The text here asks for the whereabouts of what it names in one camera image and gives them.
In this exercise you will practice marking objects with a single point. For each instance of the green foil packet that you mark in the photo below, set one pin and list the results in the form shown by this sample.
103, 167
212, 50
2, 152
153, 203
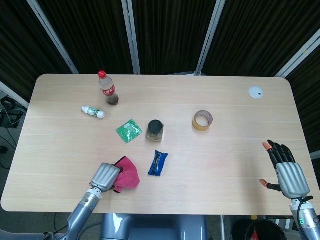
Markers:
129, 130

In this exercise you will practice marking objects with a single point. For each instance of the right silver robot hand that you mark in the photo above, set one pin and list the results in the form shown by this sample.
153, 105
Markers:
290, 178

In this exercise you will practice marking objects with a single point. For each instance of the pink cloth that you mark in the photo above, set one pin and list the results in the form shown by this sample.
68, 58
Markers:
128, 176

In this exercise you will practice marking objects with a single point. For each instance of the grey partition frame post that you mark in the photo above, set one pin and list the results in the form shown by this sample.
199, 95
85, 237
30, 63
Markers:
12, 93
53, 37
297, 56
208, 37
131, 37

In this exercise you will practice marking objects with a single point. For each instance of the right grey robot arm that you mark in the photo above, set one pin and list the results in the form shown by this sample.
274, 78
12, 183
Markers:
305, 220

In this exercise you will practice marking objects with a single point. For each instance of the black trash bin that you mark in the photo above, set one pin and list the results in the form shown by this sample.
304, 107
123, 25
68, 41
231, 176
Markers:
258, 230

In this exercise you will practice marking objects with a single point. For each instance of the yellow tape roll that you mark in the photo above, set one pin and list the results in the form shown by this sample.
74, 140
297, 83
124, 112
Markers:
202, 121

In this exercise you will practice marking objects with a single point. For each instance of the small white green bottle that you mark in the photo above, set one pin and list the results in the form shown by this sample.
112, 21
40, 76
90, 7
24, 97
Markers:
93, 112

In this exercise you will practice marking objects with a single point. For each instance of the blue snack packet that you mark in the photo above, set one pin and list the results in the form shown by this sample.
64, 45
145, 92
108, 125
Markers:
158, 163

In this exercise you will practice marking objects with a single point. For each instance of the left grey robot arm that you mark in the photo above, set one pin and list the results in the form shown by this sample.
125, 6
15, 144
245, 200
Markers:
80, 212

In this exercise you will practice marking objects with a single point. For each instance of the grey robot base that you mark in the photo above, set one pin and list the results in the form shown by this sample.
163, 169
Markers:
155, 227

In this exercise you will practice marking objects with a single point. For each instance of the jar with black lid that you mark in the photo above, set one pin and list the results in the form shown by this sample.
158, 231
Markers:
155, 131

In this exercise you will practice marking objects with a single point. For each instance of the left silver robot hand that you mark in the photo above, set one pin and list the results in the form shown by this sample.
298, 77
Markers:
105, 178

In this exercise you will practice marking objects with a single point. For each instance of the cola bottle with red cap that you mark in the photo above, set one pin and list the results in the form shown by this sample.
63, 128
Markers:
108, 88

